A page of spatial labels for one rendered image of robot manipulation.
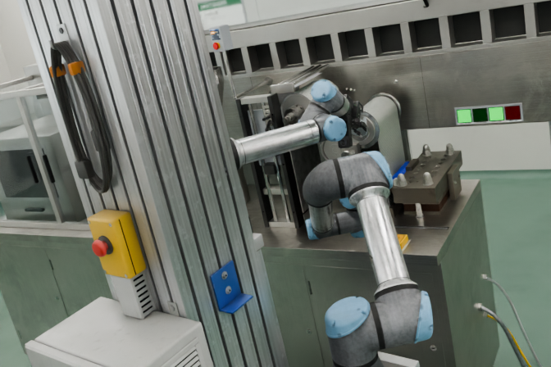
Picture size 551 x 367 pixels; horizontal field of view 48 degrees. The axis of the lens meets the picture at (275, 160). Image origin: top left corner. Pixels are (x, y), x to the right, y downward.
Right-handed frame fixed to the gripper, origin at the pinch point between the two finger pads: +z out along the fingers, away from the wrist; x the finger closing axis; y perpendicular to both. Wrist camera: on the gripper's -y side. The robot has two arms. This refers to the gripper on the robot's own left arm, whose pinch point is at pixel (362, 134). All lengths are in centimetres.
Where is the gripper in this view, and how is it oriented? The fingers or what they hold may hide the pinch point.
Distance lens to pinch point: 226.0
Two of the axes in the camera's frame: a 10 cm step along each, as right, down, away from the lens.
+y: 1.5, -9.4, 3.0
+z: 5.0, 3.3, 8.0
